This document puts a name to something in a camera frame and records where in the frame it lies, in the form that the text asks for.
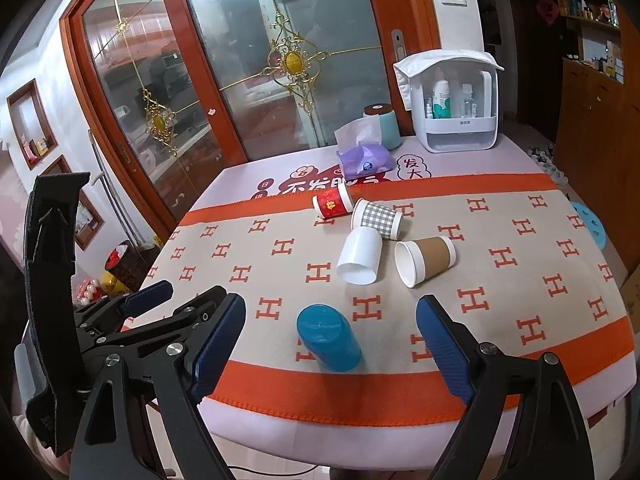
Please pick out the white cosmetics organizer box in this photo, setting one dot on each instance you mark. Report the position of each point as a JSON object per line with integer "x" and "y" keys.
{"x": 450, "y": 132}

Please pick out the wooden wall niche frame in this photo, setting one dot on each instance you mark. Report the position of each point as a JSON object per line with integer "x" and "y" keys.
{"x": 27, "y": 125}
{"x": 87, "y": 215}

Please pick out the wooden shelf cabinet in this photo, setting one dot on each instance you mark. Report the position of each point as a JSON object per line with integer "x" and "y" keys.
{"x": 595, "y": 125}

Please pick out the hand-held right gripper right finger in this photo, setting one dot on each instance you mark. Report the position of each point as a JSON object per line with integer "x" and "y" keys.
{"x": 445, "y": 345}

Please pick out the blue plastic cup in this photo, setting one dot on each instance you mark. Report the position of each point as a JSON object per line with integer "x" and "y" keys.
{"x": 330, "y": 337}

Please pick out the red paper door ornament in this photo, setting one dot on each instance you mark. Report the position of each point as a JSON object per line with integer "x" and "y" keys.
{"x": 547, "y": 10}

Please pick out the brown waste bin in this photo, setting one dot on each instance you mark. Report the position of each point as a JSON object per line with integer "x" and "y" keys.
{"x": 122, "y": 267}

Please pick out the white plastic cup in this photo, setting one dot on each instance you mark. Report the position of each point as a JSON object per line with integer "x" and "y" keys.
{"x": 361, "y": 255}

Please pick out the red paper cup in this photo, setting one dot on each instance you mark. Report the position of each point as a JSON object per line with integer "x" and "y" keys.
{"x": 334, "y": 202}

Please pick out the orange patterned blanket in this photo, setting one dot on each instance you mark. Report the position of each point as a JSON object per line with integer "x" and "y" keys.
{"x": 500, "y": 310}

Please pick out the teal cylindrical tissue holder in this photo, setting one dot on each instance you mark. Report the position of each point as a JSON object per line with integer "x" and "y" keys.
{"x": 389, "y": 125}

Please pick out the grey checkered paper cup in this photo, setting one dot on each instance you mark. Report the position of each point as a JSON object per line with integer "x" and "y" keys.
{"x": 377, "y": 217}

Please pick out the white tissue paper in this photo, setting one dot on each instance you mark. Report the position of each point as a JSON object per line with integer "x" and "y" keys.
{"x": 356, "y": 132}

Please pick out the brown paper cup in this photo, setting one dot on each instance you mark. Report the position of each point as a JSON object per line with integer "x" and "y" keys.
{"x": 435, "y": 255}

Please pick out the yellow round container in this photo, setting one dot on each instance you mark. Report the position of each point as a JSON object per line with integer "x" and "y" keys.
{"x": 112, "y": 284}

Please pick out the blue plastic stool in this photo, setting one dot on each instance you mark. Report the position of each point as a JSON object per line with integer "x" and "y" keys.
{"x": 590, "y": 222}

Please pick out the egg carton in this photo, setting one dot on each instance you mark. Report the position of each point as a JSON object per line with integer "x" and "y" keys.
{"x": 90, "y": 291}

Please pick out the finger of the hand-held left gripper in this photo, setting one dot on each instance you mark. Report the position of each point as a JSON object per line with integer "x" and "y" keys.
{"x": 150, "y": 296}
{"x": 195, "y": 307}

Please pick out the wooden sliding glass door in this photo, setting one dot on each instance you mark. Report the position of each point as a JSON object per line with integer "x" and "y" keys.
{"x": 200, "y": 85}

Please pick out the purple wet wipes pack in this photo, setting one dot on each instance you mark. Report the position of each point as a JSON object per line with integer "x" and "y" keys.
{"x": 367, "y": 160}

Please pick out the pink printed table mat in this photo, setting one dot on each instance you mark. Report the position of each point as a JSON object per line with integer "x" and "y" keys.
{"x": 280, "y": 420}

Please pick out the clear small bottle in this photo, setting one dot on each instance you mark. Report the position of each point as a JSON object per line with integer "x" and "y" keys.
{"x": 467, "y": 102}

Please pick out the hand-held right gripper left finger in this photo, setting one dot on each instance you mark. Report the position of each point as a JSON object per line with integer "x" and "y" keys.
{"x": 220, "y": 345}

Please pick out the pile of shoes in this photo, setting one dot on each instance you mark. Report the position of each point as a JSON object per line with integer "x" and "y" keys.
{"x": 547, "y": 162}

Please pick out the white bottle with teal label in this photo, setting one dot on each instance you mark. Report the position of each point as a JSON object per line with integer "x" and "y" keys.
{"x": 440, "y": 102}

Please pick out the white vertical pipe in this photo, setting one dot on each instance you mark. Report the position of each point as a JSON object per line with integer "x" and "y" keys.
{"x": 107, "y": 185}

